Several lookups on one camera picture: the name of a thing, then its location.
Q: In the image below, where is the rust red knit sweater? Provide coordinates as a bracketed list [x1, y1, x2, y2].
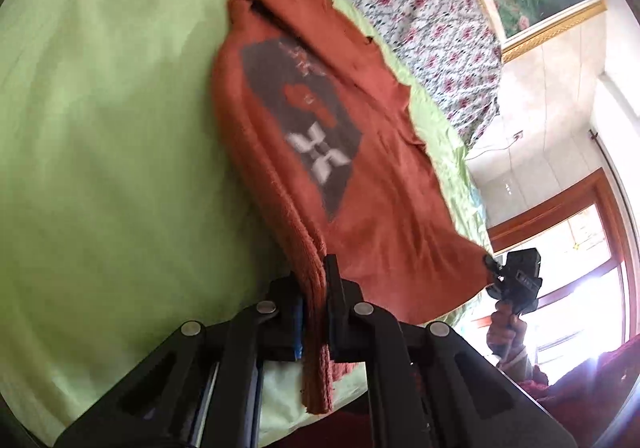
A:
[213, 0, 489, 414]

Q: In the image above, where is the dark red sleeve forearm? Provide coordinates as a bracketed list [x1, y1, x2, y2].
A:
[498, 336, 639, 447]

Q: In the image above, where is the right hand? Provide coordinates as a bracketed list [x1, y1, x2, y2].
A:
[486, 301, 527, 371]

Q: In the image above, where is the light green bed sheet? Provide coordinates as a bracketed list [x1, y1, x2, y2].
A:
[0, 0, 494, 447]

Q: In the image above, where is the white pink floral quilt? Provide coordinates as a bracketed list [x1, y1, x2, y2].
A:
[349, 0, 502, 147]

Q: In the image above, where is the wooden window frame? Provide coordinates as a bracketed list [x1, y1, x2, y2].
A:
[489, 168, 638, 342]

